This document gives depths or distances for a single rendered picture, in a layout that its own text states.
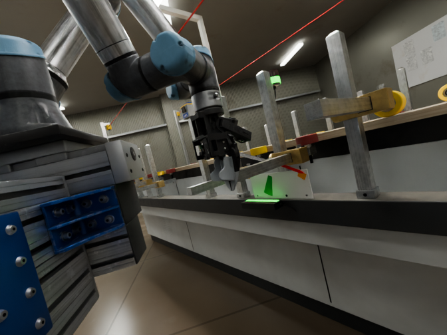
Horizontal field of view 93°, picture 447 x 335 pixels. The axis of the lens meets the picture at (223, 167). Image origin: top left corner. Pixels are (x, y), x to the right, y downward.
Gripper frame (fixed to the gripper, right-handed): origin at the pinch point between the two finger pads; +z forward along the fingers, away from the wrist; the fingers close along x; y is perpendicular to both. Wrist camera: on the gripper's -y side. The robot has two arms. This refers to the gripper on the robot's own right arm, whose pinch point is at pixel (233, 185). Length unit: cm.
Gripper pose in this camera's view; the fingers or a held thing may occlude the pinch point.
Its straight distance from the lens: 56.5
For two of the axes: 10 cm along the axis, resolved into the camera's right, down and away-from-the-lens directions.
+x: 6.2, -1.1, -7.8
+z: 2.3, 9.7, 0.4
